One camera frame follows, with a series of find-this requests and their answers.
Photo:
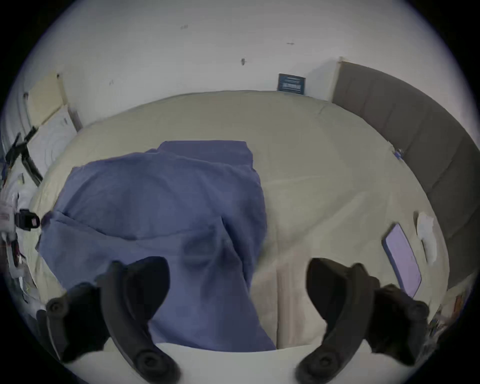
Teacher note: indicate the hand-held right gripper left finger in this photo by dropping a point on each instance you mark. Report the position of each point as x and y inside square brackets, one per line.
[127, 300]

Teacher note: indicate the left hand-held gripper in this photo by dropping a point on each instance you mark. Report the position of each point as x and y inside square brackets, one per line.
[24, 219]

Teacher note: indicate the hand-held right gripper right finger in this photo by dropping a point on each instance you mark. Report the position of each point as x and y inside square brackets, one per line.
[345, 300]

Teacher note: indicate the dark blue shirt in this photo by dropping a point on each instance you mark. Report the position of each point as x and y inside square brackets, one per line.
[157, 210]

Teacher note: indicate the black tripod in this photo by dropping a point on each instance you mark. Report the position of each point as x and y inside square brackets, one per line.
[22, 153]

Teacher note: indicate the small white cloth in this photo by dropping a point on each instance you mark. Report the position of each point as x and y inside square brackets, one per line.
[426, 232]

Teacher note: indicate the bed with beige sheet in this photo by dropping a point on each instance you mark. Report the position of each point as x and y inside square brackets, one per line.
[330, 180]

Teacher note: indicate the grey padded headboard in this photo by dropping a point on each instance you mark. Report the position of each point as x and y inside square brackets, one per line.
[420, 135]

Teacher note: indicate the dark blue card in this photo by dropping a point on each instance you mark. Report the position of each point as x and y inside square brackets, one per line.
[291, 83]

